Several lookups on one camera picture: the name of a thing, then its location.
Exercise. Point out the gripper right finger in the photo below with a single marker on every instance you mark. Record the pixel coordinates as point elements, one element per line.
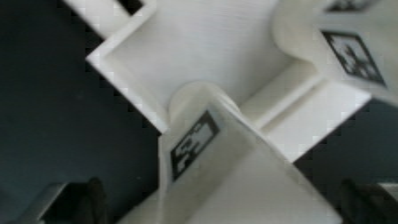
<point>368,202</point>

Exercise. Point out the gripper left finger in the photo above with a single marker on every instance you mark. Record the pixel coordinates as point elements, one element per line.
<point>68,204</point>

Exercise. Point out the white chair leg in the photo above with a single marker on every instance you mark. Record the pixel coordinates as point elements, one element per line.
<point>358,24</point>
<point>228,181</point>

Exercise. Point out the white chair seat block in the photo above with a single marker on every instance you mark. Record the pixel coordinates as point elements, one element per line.
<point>187,41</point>

